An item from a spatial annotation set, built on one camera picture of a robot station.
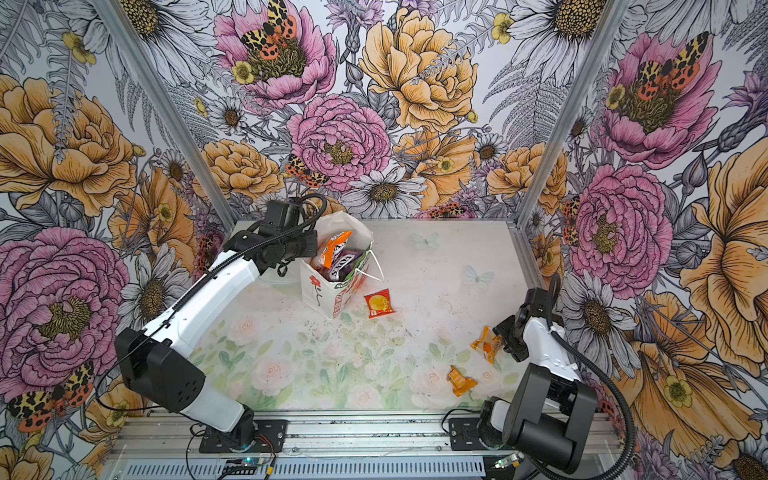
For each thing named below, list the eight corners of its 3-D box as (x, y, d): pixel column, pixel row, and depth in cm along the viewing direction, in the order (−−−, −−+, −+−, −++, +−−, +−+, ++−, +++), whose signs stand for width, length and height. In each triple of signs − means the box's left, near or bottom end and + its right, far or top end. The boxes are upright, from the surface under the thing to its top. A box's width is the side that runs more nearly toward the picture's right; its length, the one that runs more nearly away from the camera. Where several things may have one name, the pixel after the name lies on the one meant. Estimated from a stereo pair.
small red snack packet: (369, 319, 97) (368, 316, 95) (363, 297, 102) (362, 294, 100) (395, 313, 98) (395, 309, 97) (388, 291, 103) (388, 288, 102)
